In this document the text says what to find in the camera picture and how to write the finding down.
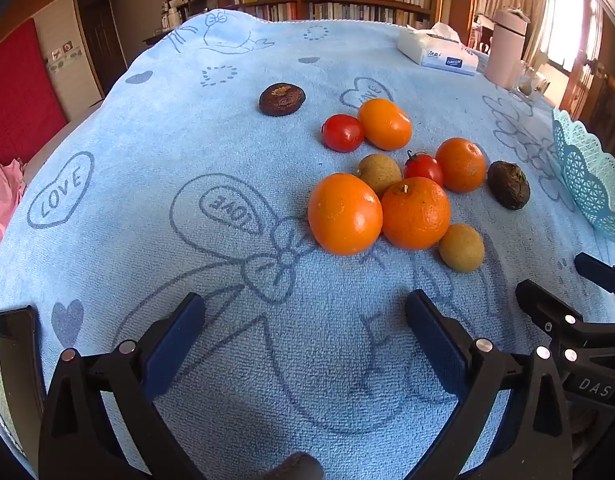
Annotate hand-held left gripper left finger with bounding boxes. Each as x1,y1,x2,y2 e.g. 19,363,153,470
38,292,208,480

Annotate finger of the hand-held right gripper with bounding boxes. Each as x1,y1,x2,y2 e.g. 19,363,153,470
516,280,615,361
575,253,615,306

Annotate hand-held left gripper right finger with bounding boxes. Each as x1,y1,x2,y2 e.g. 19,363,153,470
402,289,573,480

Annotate small brown round fruit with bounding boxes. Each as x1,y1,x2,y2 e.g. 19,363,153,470
357,154,403,199
439,223,485,273

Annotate teal plastic lattice basket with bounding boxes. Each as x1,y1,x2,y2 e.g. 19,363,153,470
552,107,615,248

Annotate orange mandarin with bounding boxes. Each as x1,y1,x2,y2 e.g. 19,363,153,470
435,137,487,194
381,176,452,251
357,98,413,151
308,173,384,256

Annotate dark wrinkled passion fruit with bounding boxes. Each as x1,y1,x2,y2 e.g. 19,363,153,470
487,160,531,211
258,83,306,117

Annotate red tomato with stem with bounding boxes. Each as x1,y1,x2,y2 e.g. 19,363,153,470
404,150,445,188

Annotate red tomato without stem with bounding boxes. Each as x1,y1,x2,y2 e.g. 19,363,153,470
321,114,365,153

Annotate clear drinking glass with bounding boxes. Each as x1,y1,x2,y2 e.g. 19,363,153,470
512,60,551,106

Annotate blue printed towel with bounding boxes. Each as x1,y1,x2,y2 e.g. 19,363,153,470
0,10,615,480

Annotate pink thermos bottle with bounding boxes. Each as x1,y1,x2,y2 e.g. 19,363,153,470
485,8,531,90

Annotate window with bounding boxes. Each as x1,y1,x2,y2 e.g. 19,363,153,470
542,0,603,76

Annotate white tissue box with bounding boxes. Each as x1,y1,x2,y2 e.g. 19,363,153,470
397,22,481,77

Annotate dark brown door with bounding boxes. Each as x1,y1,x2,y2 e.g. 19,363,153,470
74,0,128,98

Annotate red wall panel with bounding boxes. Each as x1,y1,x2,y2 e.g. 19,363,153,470
0,17,68,166

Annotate wall stickers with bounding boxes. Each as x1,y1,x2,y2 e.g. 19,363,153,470
44,42,85,76

